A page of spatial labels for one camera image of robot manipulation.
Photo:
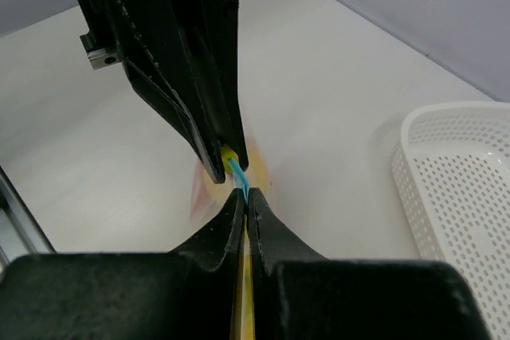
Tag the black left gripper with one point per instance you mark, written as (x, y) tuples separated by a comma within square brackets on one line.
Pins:
[(181, 58)]

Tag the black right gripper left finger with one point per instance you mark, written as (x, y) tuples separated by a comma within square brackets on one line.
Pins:
[(186, 293)]

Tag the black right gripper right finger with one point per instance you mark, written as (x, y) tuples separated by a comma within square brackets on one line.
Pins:
[(300, 294)]

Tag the clear zip top bag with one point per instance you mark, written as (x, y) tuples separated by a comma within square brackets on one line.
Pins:
[(206, 200)]

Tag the yellow bag zip slider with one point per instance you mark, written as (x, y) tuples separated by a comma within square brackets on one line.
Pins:
[(229, 159)]

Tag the white perforated plastic basket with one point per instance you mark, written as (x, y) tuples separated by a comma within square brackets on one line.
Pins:
[(451, 170)]

